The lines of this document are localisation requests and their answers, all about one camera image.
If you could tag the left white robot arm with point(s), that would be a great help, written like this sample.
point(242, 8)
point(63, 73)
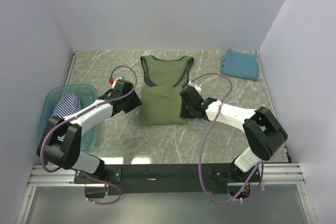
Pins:
point(61, 141)

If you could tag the olive green tank top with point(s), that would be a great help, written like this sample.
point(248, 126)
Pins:
point(160, 95)

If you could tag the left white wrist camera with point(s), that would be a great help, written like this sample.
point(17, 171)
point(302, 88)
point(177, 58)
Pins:
point(113, 81)

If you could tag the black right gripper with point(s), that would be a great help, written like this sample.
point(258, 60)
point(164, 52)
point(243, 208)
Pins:
point(183, 114)

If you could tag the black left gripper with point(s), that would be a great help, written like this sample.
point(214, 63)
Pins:
point(136, 102)

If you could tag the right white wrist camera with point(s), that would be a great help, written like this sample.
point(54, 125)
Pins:
point(196, 86)

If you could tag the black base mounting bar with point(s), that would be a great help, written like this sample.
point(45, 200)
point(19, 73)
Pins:
point(175, 178)

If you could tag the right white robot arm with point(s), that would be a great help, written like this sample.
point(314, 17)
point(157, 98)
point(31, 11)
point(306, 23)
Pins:
point(264, 133)

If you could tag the translucent teal laundry basket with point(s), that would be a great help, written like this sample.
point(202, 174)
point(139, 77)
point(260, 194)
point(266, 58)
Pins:
point(85, 92)

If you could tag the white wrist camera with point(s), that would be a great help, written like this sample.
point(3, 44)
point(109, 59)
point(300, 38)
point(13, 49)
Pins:
point(196, 86)
point(113, 81)

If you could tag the blue white striped tank top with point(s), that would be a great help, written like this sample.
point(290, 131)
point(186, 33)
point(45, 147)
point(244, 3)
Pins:
point(67, 106)

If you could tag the aluminium frame rail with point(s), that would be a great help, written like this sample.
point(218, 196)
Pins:
point(274, 174)

